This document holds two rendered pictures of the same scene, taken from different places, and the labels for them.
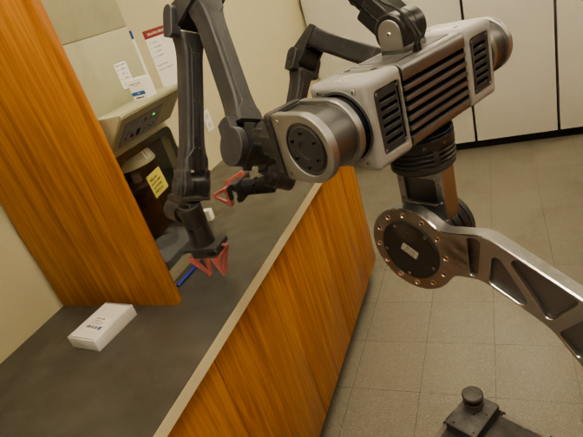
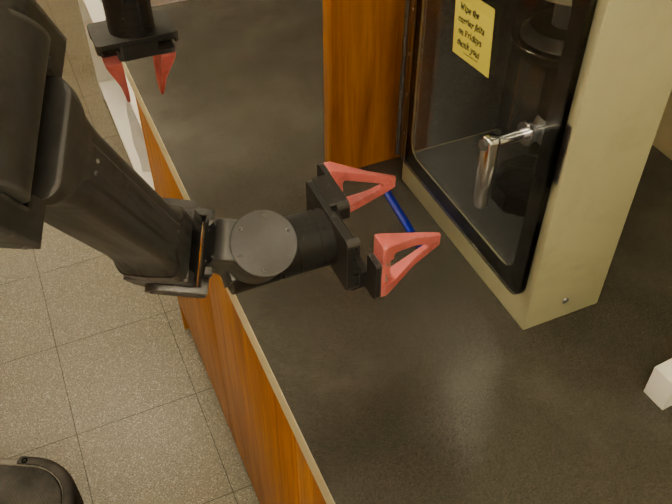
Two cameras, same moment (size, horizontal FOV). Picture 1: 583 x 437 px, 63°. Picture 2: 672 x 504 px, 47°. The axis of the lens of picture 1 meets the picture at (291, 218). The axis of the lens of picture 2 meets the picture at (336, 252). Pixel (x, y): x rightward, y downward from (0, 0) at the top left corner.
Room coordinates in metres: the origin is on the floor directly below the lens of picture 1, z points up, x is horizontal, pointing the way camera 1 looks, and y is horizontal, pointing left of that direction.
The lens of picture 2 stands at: (1.83, -0.31, 1.66)
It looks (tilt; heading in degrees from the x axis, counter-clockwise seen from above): 44 degrees down; 129
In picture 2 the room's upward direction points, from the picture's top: straight up
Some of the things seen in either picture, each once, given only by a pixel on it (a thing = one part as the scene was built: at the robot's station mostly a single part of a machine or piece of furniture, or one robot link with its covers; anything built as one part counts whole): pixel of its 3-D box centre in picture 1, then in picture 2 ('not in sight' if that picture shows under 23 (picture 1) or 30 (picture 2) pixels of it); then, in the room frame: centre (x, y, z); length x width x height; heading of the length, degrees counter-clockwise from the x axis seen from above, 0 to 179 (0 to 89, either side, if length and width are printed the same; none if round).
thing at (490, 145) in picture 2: not in sight; (499, 166); (1.57, 0.29, 1.17); 0.05 x 0.03 x 0.10; 62
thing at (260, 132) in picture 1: (280, 137); not in sight; (0.85, -0.03, 1.45); 0.09 x 0.08 x 0.12; 124
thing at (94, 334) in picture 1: (102, 325); not in sight; (1.22, 0.63, 0.96); 0.16 x 0.12 x 0.04; 146
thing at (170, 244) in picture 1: (166, 198); (473, 88); (1.49, 0.37, 1.19); 0.30 x 0.01 x 0.40; 152
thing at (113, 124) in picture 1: (144, 117); not in sight; (1.46, 0.33, 1.46); 0.32 x 0.12 x 0.10; 153
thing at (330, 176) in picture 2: (226, 192); (359, 200); (1.47, 0.18, 1.15); 0.09 x 0.07 x 0.07; 62
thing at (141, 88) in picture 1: (141, 87); not in sight; (1.50, 0.31, 1.54); 0.05 x 0.05 x 0.06; 64
